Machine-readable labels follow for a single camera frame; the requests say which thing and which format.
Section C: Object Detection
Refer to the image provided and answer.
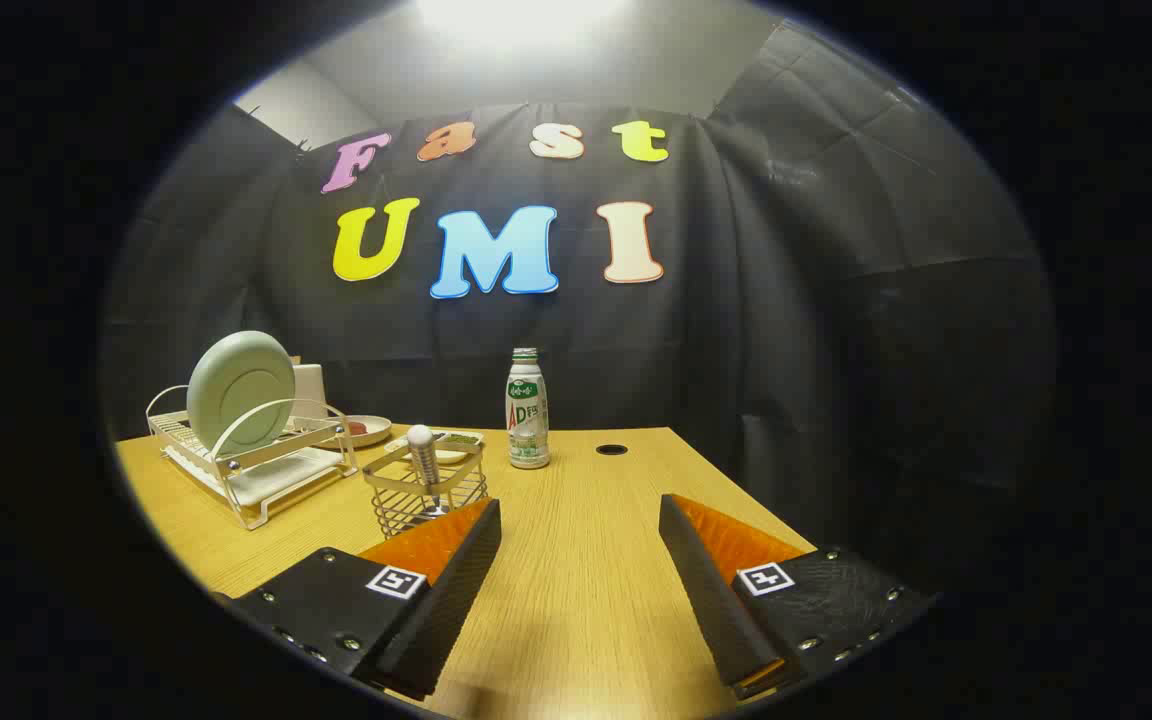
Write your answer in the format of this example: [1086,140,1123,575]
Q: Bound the checkered handle metal spoon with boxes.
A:
[406,425,449,516]

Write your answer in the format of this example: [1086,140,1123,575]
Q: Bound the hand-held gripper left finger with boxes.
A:
[211,497,503,701]

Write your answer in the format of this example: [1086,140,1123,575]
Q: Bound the white wire dish rack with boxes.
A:
[146,385,359,531]

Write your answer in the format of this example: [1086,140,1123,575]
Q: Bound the white toaster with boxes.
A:
[291,363,329,421]

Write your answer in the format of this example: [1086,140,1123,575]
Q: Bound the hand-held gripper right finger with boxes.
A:
[658,493,937,701]

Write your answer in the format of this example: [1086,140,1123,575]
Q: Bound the white divided grain dish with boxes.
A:
[383,430,485,466]

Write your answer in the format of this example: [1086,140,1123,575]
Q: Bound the small beige plate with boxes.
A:
[341,415,393,448]

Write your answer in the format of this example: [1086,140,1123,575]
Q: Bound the white green drink bottle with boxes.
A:
[506,347,551,470]

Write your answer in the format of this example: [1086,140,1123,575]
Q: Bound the pale green plate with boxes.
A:
[186,331,297,456]

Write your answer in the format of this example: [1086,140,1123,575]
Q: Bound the black backdrop cloth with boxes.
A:
[101,20,1057,601]

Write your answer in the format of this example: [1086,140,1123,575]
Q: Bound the metal wire basket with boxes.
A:
[363,437,489,541]

